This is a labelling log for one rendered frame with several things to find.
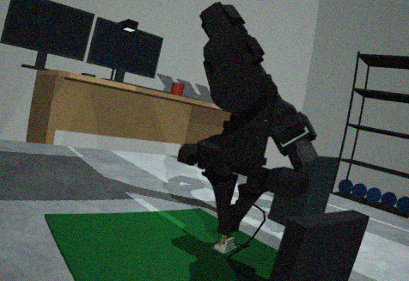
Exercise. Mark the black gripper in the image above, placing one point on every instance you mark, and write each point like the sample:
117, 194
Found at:
283, 181

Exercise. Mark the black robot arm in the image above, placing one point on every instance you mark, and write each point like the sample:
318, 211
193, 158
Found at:
240, 85

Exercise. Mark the black cable with plug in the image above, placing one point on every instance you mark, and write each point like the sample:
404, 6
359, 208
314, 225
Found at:
225, 224

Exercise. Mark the green circuit board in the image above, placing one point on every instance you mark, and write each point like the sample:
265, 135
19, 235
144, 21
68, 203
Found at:
181, 245

